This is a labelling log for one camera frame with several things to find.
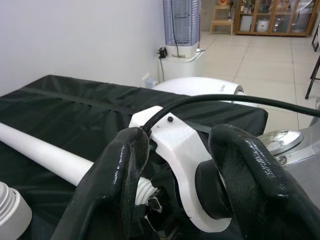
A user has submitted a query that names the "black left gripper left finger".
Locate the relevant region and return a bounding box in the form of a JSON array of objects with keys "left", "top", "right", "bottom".
[{"left": 51, "top": 126, "right": 151, "bottom": 240}]

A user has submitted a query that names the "white plastic floor object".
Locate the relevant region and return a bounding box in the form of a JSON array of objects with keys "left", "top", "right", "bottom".
[{"left": 152, "top": 76, "right": 250, "bottom": 107}]

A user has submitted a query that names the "white plastic table top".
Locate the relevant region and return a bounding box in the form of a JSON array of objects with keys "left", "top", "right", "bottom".
[{"left": 0, "top": 189, "right": 33, "bottom": 240}]

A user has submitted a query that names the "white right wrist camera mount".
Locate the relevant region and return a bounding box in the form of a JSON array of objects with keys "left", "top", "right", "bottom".
[{"left": 128, "top": 105, "right": 232, "bottom": 233}]

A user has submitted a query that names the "thin black power cord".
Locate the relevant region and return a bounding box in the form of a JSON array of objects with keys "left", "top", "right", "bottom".
[{"left": 159, "top": 57, "right": 167, "bottom": 84}]

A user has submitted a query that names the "wooden glass door cabinet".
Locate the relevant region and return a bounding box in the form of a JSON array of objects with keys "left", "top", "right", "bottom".
[{"left": 234, "top": 0, "right": 316, "bottom": 38}]

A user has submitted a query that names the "black chair frame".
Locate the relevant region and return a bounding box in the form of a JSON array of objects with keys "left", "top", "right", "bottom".
[{"left": 304, "top": 23, "right": 320, "bottom": 100}]

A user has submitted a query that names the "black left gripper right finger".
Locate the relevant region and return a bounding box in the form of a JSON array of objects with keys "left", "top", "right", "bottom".
[{"left": 208, "top": 124, "right": 320, "bottom": 240}]

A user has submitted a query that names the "white plastic table leg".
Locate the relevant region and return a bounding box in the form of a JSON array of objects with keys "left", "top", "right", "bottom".
[
  {"left": 0, "top": 121, "right": 162, "bottom": 208},
  {"left": 0, "top": 181, "right": 15, "bottom": 221}
]

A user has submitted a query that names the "small wooden stool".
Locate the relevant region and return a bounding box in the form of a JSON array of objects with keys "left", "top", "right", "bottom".
[{"left": 209, "top": 4, "right": 235, "bottom": 36}]

